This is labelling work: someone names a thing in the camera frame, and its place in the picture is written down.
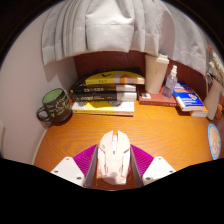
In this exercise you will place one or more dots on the blue book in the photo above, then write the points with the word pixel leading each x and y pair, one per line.
pixel 189 97

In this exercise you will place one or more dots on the orange book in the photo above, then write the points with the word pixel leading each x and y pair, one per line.
pixel 200 113

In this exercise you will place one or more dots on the thin black book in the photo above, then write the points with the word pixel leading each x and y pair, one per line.
pixel 100 89

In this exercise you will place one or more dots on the dark red book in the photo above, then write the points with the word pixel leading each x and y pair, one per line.
pixel 155 100

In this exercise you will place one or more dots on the black book with white edge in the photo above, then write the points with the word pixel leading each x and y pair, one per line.
pixel 100 97

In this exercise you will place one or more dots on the clear spray bottle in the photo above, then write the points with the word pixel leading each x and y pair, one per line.
pixel 170 85

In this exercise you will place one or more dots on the dark green mug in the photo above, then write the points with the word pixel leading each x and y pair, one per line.
pixel 57 106

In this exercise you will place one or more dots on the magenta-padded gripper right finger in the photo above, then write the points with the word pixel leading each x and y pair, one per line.
pixel 158 170

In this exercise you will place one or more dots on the pale pink computer mouse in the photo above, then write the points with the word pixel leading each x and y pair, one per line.
pixel 113 160

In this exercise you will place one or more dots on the yellow and black book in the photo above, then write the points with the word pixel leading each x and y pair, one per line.
pixel 110 78

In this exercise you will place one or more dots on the yellow and white book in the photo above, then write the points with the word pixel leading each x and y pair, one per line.
pixel 100 107

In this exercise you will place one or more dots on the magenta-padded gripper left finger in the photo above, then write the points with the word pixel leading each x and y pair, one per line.
pixel 68 170

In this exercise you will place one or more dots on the white ceramic vase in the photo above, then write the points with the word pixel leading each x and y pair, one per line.
pixel 213 100

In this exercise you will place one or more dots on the white curtain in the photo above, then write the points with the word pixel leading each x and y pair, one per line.
pixel 110 30

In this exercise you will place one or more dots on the round cartoon print mouse pad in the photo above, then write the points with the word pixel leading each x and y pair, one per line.
pixel 215 141

